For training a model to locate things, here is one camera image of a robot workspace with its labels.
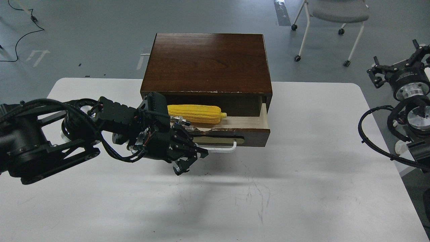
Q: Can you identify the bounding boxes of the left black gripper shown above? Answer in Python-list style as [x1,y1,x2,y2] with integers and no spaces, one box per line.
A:
[113,92,209,176]

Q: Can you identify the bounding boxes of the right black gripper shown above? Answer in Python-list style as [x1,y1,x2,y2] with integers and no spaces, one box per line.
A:
[367,39,430,101]

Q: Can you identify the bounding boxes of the yellow toy corn cob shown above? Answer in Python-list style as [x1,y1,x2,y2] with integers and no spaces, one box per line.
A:
[167,104,227,124]

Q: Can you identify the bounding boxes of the wooden drawer with white handle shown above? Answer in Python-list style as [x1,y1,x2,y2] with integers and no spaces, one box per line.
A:
[184,103,270,147]

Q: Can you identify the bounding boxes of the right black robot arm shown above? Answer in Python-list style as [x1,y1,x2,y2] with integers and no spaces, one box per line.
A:
[358,39,430,173]

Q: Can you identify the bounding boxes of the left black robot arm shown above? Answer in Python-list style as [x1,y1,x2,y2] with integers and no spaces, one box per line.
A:
[0,92,208,185]

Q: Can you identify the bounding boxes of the dark wooden drawer cabinet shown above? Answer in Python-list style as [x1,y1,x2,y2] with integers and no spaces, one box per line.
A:
[140,33,273,116]

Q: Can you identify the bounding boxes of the grey office chair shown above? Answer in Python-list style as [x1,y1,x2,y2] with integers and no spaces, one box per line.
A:
[291,0,370,67]

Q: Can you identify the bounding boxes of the white shoe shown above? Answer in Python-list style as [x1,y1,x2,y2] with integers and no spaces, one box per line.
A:
[394,140,412,158]

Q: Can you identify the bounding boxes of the black floor cable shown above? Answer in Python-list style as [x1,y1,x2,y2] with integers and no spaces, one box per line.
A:
[0,0,45,63]

